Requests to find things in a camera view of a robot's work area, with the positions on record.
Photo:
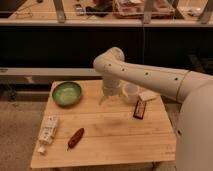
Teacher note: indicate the small white wrapped candy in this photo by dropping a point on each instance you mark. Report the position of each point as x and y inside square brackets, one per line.
[41, 150]

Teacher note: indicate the green ceramic bowl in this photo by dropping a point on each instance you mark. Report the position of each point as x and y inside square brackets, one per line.
[67, 93]

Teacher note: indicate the dark chocolate bar box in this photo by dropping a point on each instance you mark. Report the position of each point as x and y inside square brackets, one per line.
[139, 109]

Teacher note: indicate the wooden table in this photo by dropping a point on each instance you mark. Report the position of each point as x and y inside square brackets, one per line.
[111, 134]

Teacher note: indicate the white plastic cup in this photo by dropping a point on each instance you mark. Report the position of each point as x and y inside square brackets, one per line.
[130, 92]

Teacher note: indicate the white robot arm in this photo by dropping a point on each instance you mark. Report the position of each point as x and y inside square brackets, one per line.
[193, 90]

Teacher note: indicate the red pepper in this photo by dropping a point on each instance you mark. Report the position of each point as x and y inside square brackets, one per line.
[75, 138]

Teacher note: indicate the white snack packet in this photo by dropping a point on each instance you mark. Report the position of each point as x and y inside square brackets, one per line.
[49, 130]

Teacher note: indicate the white small box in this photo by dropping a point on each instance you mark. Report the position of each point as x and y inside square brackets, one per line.
[147, 95]

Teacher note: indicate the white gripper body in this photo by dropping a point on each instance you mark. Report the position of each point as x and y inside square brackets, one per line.
[111, 86]

